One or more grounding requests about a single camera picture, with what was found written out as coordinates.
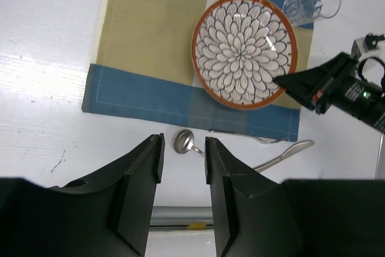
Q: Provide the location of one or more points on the silver fork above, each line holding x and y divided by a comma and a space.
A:
261, 140

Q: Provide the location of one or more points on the aluminium table edge rail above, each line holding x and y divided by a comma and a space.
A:
178, 218

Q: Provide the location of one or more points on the silver spoon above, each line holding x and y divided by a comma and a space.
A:
184, 142

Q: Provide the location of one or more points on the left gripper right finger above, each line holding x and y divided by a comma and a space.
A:
255, 216

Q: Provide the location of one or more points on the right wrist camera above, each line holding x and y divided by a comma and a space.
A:
367, 46

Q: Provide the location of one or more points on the clear drinking glass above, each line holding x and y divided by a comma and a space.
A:
303, 12

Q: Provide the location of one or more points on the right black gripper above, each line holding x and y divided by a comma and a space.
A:
338, 83

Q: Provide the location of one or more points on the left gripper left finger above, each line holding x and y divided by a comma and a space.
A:
104, 213

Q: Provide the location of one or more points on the floral patterned ceramic plate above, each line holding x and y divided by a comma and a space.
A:
238, 47

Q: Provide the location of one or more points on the silver table knife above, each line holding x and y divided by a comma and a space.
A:
292, 150

